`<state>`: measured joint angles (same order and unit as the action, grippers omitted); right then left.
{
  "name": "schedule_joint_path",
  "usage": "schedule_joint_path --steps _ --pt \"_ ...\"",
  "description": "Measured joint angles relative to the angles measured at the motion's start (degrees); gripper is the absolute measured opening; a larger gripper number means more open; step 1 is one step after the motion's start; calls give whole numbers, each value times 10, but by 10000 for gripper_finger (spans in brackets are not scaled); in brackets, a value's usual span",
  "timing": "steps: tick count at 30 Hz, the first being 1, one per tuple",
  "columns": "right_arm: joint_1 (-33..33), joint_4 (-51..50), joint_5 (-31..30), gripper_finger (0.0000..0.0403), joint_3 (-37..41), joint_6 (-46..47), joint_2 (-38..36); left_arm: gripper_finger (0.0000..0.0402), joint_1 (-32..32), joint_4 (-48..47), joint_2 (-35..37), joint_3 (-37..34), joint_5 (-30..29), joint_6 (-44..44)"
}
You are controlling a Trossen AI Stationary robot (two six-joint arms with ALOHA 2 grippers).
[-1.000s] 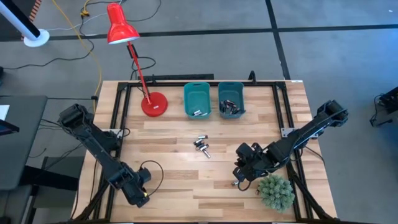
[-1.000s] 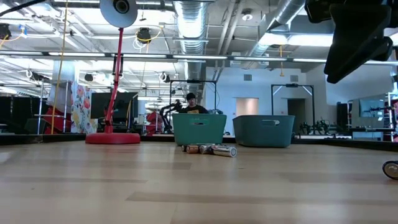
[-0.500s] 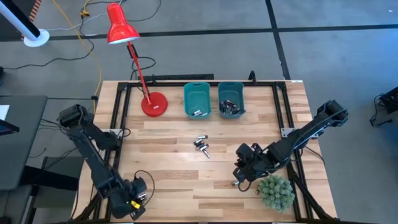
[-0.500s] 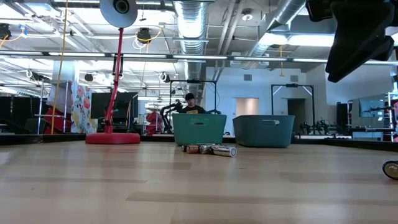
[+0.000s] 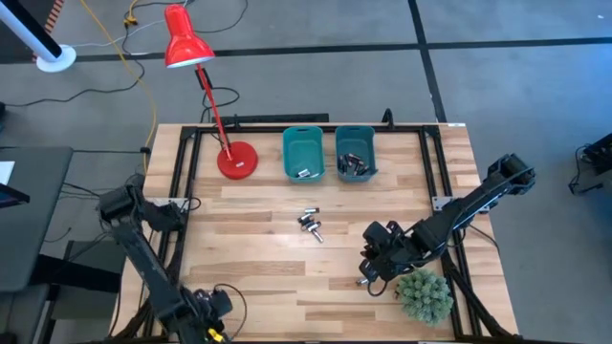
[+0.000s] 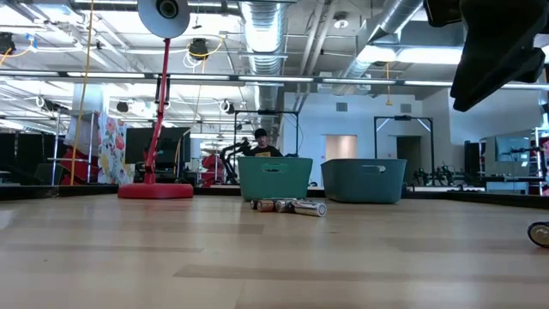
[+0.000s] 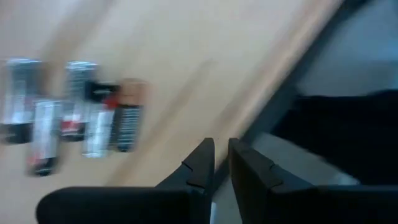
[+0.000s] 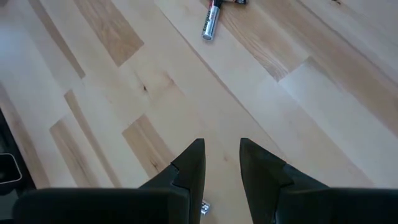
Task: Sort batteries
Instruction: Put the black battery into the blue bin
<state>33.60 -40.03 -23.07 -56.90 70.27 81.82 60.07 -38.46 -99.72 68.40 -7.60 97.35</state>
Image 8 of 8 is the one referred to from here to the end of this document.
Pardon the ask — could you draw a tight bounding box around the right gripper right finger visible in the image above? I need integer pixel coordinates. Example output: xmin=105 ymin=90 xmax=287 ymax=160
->
xmin=239 ymin=139 xmax=330 ymax=224

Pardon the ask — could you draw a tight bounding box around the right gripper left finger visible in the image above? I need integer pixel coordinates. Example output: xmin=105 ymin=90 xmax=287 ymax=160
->
xmin=138 ymin=138 xmax=206 ymax=224

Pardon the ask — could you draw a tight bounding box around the black rounded box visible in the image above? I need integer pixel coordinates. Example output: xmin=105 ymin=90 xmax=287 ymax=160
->
xmin=0 ymin=152 xmax=23 ymax=185

